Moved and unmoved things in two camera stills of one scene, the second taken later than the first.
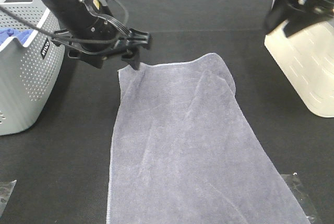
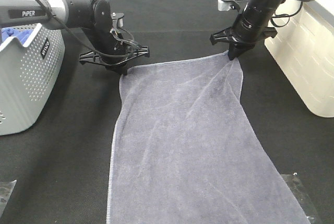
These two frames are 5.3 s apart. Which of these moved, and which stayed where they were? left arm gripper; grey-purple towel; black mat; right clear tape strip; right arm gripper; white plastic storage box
Moved: right arm gripper; left arm gripper
Stayed: black mat; grey-purple towel; right clear tape strip; white plastic storage box
